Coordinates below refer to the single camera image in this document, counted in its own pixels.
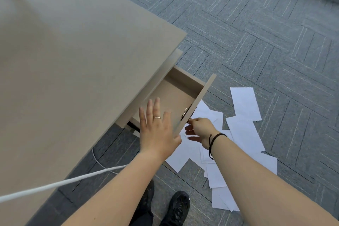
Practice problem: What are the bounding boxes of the person's left hand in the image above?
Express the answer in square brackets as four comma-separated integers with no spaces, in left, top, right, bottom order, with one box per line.
[138,98,183,162]

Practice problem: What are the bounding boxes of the person's right hand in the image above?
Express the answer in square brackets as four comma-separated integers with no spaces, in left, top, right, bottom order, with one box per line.
[185,117,220,150]

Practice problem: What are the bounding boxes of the person's right forearm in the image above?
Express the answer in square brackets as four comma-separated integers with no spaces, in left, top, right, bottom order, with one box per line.
[209,134,339,226]

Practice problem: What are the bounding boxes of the person's left forearm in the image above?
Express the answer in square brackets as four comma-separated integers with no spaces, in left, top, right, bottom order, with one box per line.
[61,151,166,226]

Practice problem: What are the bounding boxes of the metal drawer lock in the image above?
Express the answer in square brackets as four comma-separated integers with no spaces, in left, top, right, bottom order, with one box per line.
[181,104,193,121]

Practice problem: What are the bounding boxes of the beige wooden drawer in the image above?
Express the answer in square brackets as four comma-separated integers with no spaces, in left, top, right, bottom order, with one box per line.
[117,65,217,139]

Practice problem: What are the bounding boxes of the scattered white paper sheets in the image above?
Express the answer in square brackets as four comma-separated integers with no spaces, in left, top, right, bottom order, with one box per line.
[165,87,278,212]

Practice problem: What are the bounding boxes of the black shoe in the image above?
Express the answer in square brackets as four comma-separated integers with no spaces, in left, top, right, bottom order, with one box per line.
[137,179,155,217]
[160,191,191,226]

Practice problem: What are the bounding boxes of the black trousers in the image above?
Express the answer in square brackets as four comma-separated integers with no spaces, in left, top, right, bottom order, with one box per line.
[129,207,154,226]

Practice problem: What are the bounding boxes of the beige wooden desk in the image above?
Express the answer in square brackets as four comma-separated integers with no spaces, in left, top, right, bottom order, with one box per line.
[0,0,188,226]

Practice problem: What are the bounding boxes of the black cord bracelet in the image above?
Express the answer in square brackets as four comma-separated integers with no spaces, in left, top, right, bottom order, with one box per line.
[208,133,228,160]

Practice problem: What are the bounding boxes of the white cable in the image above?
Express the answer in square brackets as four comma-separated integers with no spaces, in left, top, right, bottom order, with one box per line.
[0,148,131,204]

